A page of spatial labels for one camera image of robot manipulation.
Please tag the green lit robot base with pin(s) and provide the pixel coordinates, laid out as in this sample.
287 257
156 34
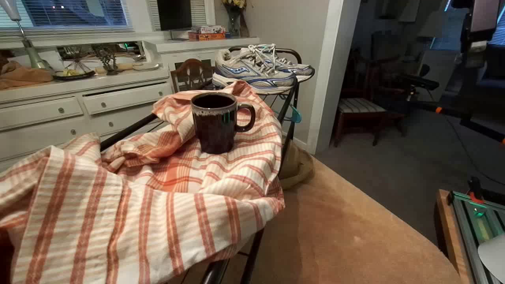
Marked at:
479 219

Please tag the brown ceramic mug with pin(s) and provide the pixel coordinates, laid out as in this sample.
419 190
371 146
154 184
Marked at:
214 116

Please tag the white blue sneaker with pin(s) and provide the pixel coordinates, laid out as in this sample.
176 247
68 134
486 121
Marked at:
260 66

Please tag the dark wooden chair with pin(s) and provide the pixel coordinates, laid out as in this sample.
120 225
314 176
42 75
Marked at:
191 74

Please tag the wooden stool with cushion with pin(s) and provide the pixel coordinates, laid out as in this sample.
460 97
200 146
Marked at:
363 108

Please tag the flower vase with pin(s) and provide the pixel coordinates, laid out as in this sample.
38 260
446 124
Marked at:
233 9

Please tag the orange box on shelf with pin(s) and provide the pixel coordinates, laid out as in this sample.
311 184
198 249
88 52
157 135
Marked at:
206 33

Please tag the orange white striped cloth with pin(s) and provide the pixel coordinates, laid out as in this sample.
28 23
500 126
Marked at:
143 209

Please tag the white dresser with drawers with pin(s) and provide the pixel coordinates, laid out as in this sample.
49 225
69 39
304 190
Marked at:
52 113

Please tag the black plate with food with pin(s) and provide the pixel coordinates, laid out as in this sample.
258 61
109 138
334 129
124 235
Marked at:
72 74

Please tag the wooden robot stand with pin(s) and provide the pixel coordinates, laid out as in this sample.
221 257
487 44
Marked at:
448 235

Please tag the brown cloth on dresser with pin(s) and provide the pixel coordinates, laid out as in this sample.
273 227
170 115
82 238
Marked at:
12 74

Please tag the silver lamp base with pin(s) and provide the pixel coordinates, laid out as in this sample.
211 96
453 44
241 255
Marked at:
12 12

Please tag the black metal wire rack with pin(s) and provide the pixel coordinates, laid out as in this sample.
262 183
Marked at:
216 269

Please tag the black camera tripod arm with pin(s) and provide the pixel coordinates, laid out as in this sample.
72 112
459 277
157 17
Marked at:
437 107

